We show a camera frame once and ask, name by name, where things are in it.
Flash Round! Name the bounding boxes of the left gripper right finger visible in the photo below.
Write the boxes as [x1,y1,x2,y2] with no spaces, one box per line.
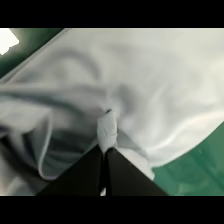
[104,147,169,197]

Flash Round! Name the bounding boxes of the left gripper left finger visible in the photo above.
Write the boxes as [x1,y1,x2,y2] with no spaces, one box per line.
[36,144,104,197]

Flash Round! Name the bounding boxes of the white T-shirt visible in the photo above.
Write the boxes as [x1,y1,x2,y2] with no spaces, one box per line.
[0,28,224,197]

